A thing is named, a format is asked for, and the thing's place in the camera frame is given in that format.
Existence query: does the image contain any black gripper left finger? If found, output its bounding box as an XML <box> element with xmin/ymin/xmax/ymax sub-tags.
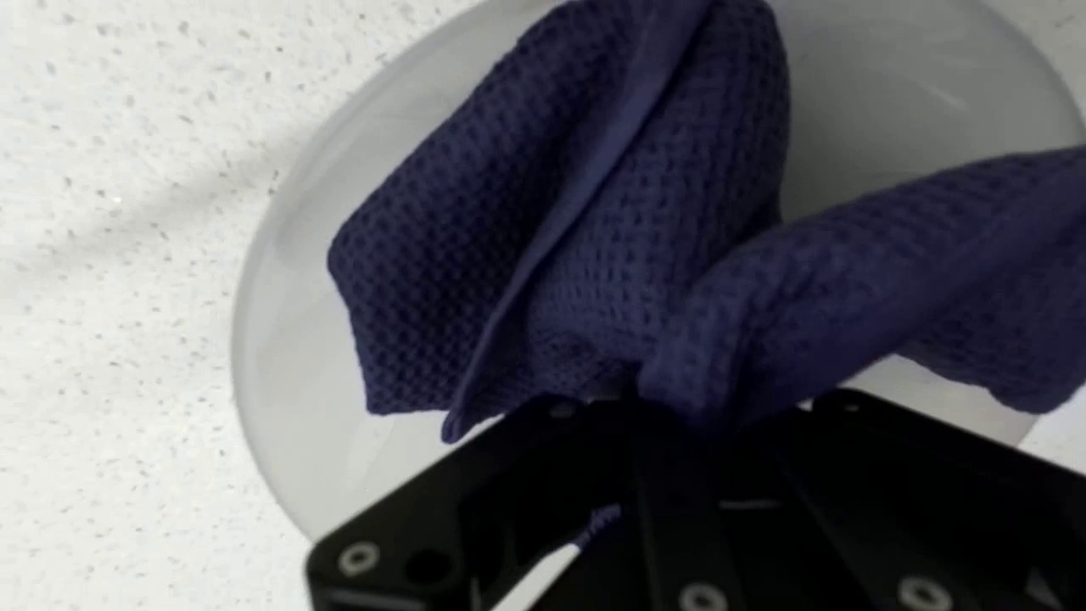
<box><xmin>302</xmin><ymin>389</ymin><xmax>655</xmax><ymax>611</ymax></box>

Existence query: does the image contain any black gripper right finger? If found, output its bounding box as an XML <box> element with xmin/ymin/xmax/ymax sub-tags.
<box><xmin>647</xmin><ymin>386</ymin><xmax>1086</xmax><ymax>611</ymax></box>

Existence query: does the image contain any blue waffle-weave towel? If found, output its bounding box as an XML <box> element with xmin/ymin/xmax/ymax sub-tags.
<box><xmin>327</xmin><ymin>0</ymin><xmax>1086</xmax><ymax>447</ymax></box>

